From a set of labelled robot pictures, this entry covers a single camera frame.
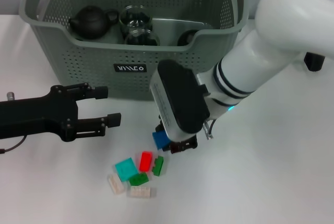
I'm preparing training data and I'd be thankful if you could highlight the bright red translucent brick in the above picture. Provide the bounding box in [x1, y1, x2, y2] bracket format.
[139, 151, 153, 172]

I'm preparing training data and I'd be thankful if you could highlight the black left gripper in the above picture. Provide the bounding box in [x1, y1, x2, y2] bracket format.
[0, 82, 122, 143]

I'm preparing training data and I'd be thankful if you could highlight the blue square toy brick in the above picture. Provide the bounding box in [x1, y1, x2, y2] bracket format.
[152, 130, 171, 152]

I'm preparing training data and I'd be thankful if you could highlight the glass pitcher black handle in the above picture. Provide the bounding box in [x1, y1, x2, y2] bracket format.
[304, 51, 326, 72]

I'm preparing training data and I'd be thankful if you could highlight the black clay teapot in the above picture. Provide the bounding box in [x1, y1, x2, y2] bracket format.
[69, 5, 120, 40]

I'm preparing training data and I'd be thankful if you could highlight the grey perforated storage bin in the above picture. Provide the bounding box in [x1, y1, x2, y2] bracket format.
[18, 0, 249, 101]

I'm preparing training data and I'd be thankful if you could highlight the white translucent toy brick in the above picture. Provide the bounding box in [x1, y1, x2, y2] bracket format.
[108, 173, 126, 195]
[126, 186, 157, 198]

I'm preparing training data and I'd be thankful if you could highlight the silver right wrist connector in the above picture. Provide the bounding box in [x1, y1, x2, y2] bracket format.
[202, 119, 214, 140]

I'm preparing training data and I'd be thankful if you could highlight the teal square toy brick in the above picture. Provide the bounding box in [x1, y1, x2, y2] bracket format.
[114, 157, 138, 182]

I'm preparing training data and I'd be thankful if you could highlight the glass teacup black holder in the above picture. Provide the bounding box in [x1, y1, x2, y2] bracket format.
[177, 29, 199, 46]
[124, 28, 160, 46]
[118, 5, 154, 31]

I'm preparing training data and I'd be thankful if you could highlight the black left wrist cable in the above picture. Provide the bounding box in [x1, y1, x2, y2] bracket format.
[0, 135, 27, 155]

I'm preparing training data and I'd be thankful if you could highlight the green toy brick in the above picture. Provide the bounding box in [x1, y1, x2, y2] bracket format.
[128, 172, 150, 186]
[152, 156, 165, 177]

